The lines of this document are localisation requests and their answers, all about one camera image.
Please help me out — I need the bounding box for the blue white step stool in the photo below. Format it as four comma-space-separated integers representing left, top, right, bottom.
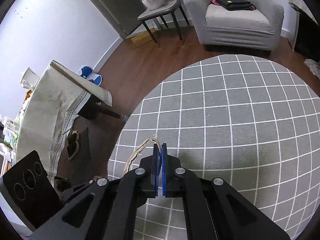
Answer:
77, 66, 103, 86

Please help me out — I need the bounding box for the black handbag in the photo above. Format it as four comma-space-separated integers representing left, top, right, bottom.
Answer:
213, 0, 256, 11

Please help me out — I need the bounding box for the beige fringed sideboard cloth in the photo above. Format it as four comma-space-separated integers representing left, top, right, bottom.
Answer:
288, 0, 317, 23

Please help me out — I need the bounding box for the grey dining chair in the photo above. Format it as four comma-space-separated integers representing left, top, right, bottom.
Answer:
138, 0, 189, 42

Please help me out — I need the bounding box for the grey armchair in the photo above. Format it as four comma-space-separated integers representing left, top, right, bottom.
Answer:
183, 0, 284, 51

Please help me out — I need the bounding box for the beige patterned tablecloth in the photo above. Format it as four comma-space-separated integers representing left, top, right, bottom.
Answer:
16, 61, 112, 183

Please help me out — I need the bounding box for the dark slippers pair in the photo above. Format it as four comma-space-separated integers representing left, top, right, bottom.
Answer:
67, 130, 80, 160

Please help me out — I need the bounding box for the brown paper rope handle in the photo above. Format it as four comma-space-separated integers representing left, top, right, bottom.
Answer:
123, 133, 160, 175

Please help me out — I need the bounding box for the dark wooden table leg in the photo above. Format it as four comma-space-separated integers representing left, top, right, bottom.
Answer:
97, 106, 129, 122

